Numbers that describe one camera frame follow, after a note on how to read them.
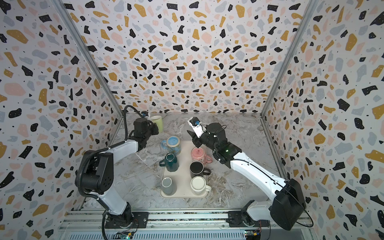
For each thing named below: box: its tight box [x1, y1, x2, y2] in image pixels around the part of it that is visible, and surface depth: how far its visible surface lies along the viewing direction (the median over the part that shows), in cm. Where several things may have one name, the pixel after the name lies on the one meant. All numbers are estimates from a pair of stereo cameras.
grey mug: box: [161, 177, 177, 196], surface depth 78 cm
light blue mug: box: [160, 136, 181, 156], surface depth 94 cm
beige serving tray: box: [159, 140, 208, 199], surface depth 86 cm
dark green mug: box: [159, 152, 180, 172], surface depth 88 cm
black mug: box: [189, 160, 212, 178], surface depth 84 cm
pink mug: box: [190, 147, 213, 168], surface depth 87 cm
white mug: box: [190, 176, 212, 194], surface depth 80 cm
